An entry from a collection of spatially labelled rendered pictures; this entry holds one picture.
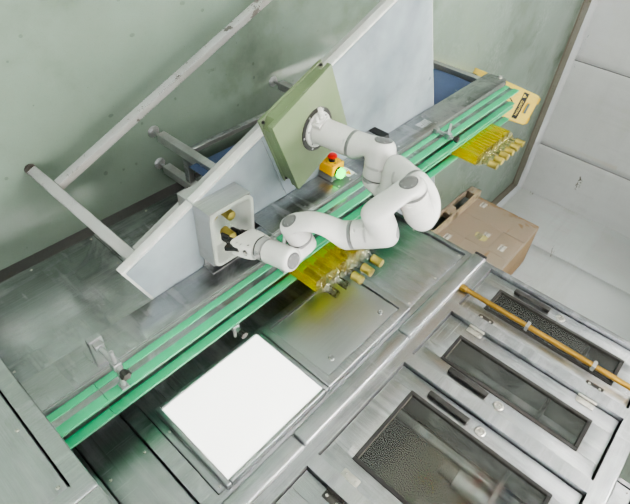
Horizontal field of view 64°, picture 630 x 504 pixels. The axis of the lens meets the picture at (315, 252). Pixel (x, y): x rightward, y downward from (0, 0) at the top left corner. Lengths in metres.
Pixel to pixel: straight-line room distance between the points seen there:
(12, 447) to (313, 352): 0.92
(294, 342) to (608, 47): 6.16
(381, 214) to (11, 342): 1.36
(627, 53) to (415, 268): 5.51
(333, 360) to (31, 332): 1.06
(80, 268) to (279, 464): 1.13
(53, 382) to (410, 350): 1.14
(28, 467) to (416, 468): 1.03
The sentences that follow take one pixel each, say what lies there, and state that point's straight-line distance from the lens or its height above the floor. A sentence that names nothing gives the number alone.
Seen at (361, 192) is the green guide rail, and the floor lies 0.93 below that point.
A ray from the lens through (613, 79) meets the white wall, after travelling 7.40.
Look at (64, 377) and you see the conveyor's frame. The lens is 1.61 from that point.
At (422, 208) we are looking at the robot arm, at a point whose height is 1.36.
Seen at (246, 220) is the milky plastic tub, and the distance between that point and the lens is 1.72.
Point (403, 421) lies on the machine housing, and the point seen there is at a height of 1.56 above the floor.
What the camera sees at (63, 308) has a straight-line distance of 2.08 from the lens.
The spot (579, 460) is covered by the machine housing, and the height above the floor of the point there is 2.03.
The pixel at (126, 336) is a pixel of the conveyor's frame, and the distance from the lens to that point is 1.64.
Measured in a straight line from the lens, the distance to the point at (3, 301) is 2.19.
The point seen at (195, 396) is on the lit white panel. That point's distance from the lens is 1.70.
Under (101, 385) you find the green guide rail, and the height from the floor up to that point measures 0.91.
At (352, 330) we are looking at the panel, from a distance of 1.84.
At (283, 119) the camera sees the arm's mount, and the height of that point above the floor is 0.82.
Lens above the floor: 1.82
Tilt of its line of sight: 27 degrees down
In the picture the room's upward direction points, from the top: 124 degrees clockwise
